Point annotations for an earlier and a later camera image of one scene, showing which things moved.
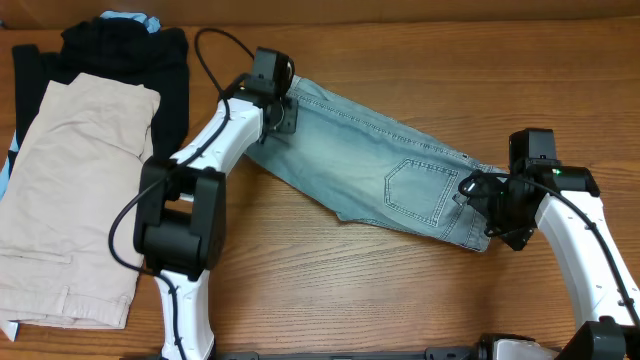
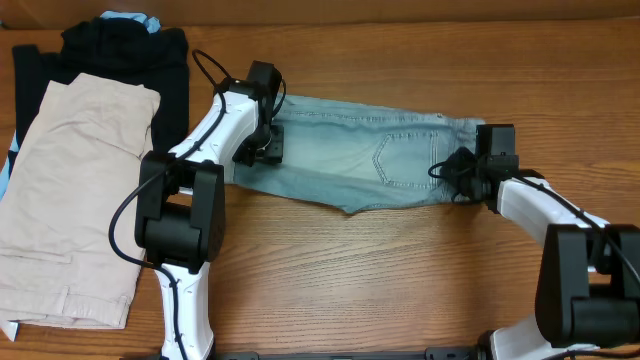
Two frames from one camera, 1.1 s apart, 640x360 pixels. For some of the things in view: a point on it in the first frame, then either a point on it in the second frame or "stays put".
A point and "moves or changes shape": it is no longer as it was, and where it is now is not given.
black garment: (111, 50) stays put
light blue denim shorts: (367, 168) moves or changes shape
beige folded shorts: (79, 164) stays put
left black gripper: (286, 118) → (273, 148)
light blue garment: (10, 328) stays put
